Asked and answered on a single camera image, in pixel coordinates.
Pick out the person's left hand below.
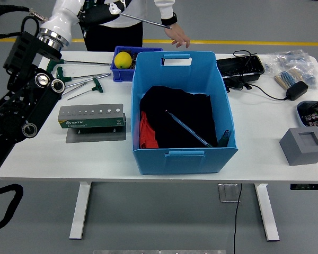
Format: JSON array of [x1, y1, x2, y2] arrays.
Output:
[[165, 22, 191, 49]]

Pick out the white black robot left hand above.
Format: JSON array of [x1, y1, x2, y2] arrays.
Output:
[[46, 0, 126, 34]]

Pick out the small green T-handle hex key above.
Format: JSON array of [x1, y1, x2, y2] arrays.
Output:
[[83, 0, 173, 30]]

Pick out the large green T-handle hex key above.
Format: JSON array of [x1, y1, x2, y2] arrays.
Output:
[[165, 110, 232, 148]]

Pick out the green grey hex key holder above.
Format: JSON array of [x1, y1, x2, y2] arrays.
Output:
[[57, 103, 127, 130]]

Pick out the large blue folding box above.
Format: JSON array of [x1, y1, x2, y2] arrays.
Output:
[[131, 51, 239, 175]]

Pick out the black wrist watch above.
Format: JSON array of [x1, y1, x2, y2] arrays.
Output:
[[161, 12, 179, 26]]

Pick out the person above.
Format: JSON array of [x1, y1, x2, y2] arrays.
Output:
[[79, 0, 191, 52]]

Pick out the yellow ball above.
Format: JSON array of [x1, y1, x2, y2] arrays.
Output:
[[113, 52, 133, 70]]

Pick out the black plastic tray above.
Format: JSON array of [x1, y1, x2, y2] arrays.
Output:
[[216, 55, 266, 83]]

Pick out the small blue parts bin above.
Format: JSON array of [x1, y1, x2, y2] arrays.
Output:
[[110, 46, 164, 83]]

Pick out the black cloth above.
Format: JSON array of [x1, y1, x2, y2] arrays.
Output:
[[139, 86, 218, 148]]

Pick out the red cloth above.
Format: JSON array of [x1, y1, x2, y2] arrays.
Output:
[[139, 111, 159, 148]]

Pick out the taped resistor strip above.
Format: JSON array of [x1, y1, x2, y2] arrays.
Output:
[[275, 68, 304, 89]]

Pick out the clear plastic component bags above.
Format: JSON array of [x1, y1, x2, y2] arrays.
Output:
[[263, 49, 318, 92]]

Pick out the black power adapter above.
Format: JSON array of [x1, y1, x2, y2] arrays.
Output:
[[285, 81, 310, 101]]

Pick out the blue white bowl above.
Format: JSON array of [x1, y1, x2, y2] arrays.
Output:
[[296, 100, 318, 133]]

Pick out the mixed electronic parts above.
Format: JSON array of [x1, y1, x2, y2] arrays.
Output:
[[301, 102, 318, 132]]

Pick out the metal floor socket plate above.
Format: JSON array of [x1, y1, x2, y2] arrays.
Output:
[[218, 183, 242, 203]]

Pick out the grey block with square recess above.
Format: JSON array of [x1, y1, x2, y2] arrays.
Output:
[[279, 126, 318, 167]]

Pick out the white table leg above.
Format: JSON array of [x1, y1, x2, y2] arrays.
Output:
[[69, 181, 93, 241], [254, 183, 281, 242]]

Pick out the black table control panel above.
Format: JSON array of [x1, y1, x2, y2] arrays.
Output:
[[290, 183, 318, 191]]

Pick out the black adapter cable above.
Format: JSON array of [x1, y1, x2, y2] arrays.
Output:
[[224, 50, 288, 102]]

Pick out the tiny green T-handle hex key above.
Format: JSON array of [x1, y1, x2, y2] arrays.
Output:
[[67, 77, 104, 101]]

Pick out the grey metal base plate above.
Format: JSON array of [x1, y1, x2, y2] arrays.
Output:
[[65, 128, 127, 143]]

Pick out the black floor cable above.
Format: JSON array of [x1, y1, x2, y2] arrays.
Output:
[[232, 183, 243, 254]]

